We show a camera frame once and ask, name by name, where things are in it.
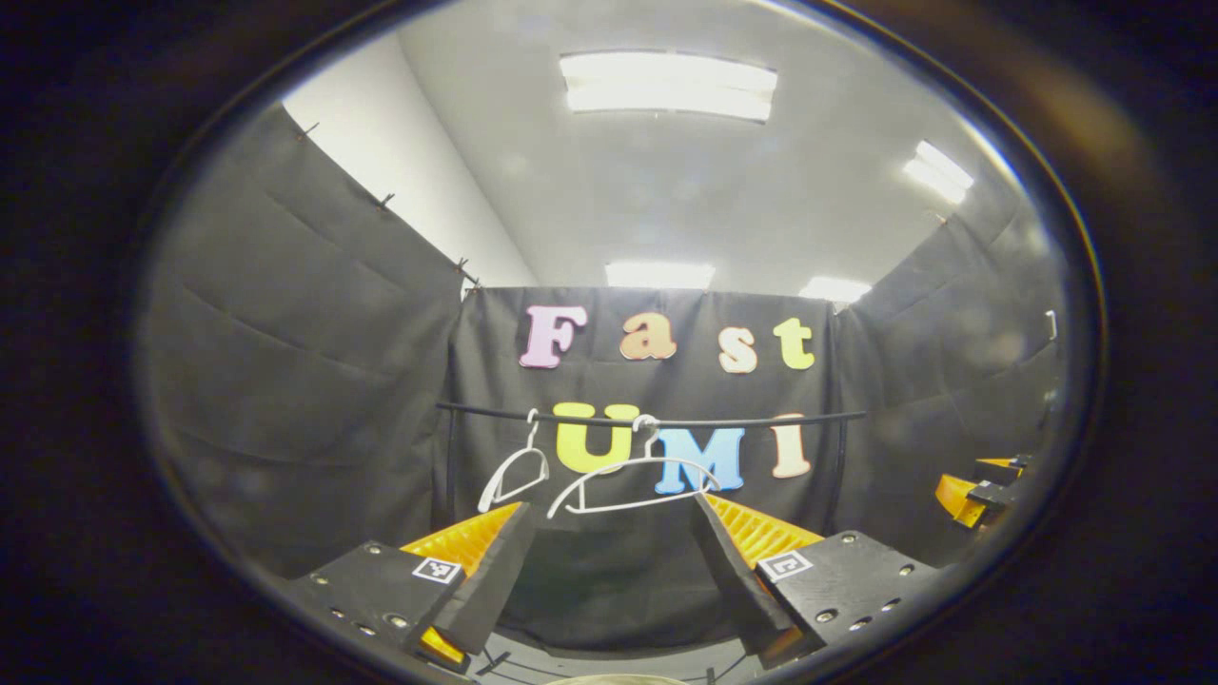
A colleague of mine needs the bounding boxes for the black backdrop cloth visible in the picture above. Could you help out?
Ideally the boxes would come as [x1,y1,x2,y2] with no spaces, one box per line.
[138,100,1071,650]

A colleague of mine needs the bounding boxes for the white plastic clothes hanger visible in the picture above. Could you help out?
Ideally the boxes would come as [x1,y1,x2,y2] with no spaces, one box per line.
[546,414,723,520]
[477,409,552,515]

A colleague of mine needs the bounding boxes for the black metal clothes rack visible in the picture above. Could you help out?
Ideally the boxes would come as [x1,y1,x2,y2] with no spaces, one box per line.
[436,401,869,536]

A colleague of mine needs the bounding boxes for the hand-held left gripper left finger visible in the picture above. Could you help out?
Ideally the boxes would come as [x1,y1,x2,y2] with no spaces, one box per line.
[284,501,537,669]

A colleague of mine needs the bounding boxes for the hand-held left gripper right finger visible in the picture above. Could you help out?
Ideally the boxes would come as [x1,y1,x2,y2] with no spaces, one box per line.
[692,491,944,669]

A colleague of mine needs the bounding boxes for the large ceiling light panel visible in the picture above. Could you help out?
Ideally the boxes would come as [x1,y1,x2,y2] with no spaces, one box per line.
[558,50,780,125]

